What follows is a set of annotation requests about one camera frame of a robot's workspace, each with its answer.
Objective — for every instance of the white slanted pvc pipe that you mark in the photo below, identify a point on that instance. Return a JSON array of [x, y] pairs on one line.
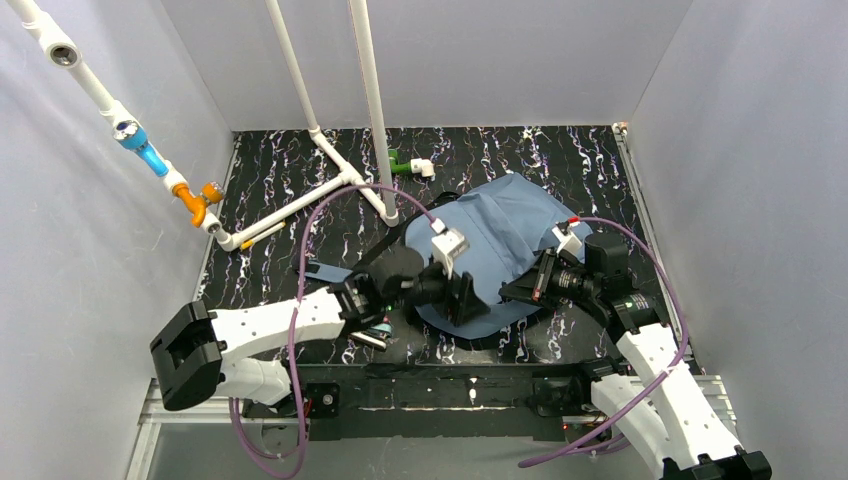
[[61, 51]]

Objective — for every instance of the blue plastic tap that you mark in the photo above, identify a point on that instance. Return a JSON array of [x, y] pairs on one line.
[[132, 136]]

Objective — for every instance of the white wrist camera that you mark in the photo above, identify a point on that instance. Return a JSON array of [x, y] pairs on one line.
[[447, 245], [568, 243]]

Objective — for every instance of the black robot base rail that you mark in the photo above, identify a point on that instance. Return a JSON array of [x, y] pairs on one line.
[[542, 402]]

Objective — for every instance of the green plastic tap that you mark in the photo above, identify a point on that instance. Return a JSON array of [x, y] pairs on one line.
[[398, 165]]

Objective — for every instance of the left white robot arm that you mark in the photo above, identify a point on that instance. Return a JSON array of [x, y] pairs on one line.
[[201, 353]]

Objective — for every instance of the thin white rear pipe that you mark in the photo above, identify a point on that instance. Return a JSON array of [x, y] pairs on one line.
[[286, 46]]

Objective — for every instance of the orange plastic tap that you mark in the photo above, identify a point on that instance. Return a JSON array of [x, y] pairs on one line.
[[210, 194]]

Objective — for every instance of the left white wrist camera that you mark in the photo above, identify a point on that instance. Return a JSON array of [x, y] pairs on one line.
[[447, 245]]

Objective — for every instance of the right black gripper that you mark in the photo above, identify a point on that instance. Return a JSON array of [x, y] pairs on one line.
[[542, 281]]

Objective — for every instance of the white vertical pvc pipe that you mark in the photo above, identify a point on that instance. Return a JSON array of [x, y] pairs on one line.
[[367, 60]]

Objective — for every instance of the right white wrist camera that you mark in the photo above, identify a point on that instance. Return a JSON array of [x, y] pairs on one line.
[[568, 243]]

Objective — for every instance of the teal white stapler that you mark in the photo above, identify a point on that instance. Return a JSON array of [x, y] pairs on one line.
[[377, 337]]

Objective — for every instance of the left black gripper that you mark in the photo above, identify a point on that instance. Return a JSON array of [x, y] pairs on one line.
[[457, 298]]

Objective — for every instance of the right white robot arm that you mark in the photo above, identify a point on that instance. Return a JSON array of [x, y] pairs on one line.
[[669, 422]]

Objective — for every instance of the blue student backpack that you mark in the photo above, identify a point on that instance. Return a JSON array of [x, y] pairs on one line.
[[508, 224]]

